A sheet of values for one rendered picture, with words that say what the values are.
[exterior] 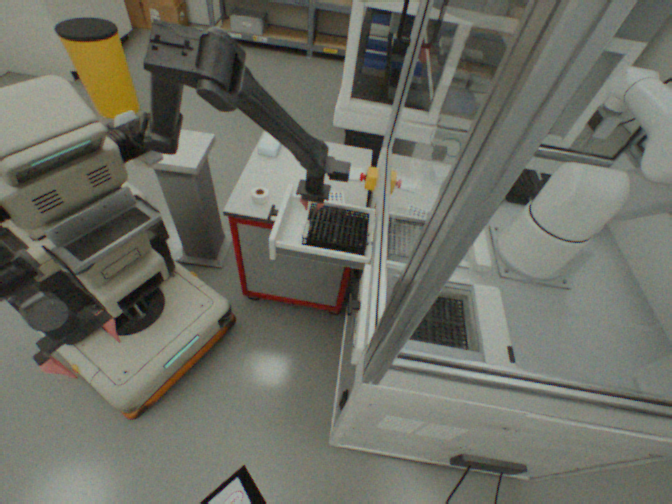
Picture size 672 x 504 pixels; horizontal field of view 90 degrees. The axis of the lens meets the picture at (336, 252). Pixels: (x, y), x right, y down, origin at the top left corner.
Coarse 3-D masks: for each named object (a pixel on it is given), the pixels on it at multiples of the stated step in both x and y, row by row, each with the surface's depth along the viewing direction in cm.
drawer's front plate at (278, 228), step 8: (288, 184) 126; (288, 192) 123; (288, 200) 122; (280, 208) 117; (288, 208) 125; (280, 216) 115; (280, 224) 114; (272, 232) 110; (280, 232) 117; (272, 240) 108; (280, 240) 120; (272, 248) 111; (272, 256) 115
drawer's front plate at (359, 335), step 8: (368, 272) 104; (360, 280) 113; (368, 280) 102; (368, 288) 100; (360, 296) 104; (360, 312) 96; (360, 320) 93; (360, 328) 92; (360, 336) 90; (360, 344) 89; (352, 352) 98; (360, 352) 89; (352, 360) 94
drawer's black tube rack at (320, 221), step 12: (324, 216) 121; (336, 216) 122; (348, 216) 123; (360, 216) 124; (312, 228) 122; (324, 228) 118; (336, 228) 118; (348, 228) 119; (360, 228) 124; (312, 240) 114; (324, 240) 118; (336, 240) 115; (348, 240) 116; (360, 240) 116; (348, 252) 116; (360, 252) 117
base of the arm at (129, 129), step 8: (136, 120) 87; (112, 128) 88; (120, 128) 89; (128, 128) 88; (136, 128) 86; (128, 136) 88; (136, 136) 86; (136, 144) 89; (136, 152) 92; (144, 152) 93
